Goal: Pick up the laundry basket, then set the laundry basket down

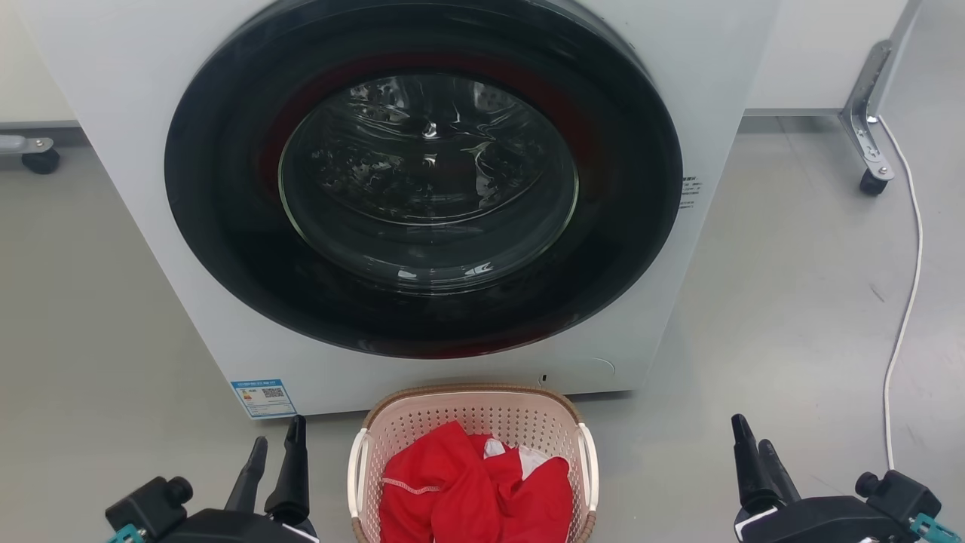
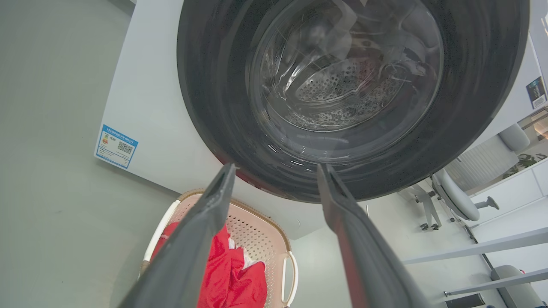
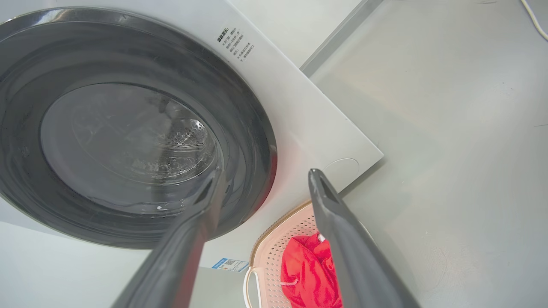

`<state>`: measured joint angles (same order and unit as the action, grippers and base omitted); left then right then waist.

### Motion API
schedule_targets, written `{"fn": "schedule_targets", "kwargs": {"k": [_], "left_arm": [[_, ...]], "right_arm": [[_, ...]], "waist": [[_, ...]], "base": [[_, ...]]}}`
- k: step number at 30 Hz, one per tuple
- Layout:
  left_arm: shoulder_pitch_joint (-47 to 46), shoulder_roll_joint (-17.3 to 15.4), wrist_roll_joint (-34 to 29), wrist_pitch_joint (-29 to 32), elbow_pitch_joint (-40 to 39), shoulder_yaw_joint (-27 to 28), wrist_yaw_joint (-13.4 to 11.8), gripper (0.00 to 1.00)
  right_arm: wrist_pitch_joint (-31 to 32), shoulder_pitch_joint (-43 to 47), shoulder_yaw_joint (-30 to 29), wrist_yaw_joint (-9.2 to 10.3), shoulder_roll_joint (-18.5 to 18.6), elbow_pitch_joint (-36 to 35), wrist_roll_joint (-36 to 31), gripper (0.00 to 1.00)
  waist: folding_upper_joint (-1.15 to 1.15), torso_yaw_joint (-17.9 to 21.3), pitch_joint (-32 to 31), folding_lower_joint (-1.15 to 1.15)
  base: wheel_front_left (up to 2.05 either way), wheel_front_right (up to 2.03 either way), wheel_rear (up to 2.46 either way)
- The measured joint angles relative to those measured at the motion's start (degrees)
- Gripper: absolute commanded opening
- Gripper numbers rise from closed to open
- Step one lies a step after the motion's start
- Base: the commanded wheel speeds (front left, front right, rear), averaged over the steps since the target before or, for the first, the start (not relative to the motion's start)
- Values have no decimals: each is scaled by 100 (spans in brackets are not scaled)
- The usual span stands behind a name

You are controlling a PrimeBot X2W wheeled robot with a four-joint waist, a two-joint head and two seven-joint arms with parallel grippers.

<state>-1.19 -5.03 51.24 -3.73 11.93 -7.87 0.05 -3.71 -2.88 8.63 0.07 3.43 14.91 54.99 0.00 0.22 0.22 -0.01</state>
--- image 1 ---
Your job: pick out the white partition with metal bracket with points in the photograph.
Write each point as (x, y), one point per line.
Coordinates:
(814, 53)

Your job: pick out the pink perforated laundry basket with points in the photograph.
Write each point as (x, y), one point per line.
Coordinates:
(452, 411)

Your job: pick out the white partition with grey foot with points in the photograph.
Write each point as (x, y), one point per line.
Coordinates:
(30, 68)

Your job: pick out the blue energy label sticker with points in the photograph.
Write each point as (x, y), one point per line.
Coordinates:
(264, 398)

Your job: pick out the round black washer door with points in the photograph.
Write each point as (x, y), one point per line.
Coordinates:
(226, 226)

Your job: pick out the white garment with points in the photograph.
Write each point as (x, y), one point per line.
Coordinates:
(531, 460)

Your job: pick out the red garment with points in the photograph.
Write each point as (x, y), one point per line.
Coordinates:
(452, 490)

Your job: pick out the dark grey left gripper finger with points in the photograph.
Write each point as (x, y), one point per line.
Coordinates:
(249, 479)
(292, 475)

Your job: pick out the white front-load washing machine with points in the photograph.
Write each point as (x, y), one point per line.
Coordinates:
(113, 151)

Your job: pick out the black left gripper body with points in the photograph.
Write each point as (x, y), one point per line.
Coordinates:
(226, 528)

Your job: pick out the black caster wheel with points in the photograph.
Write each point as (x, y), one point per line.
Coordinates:
(41, 161)
(874, 183)

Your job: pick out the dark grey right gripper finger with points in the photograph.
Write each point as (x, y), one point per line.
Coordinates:
(778, 479)
(748, 471)

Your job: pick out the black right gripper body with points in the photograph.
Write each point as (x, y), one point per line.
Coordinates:
(829, 522)

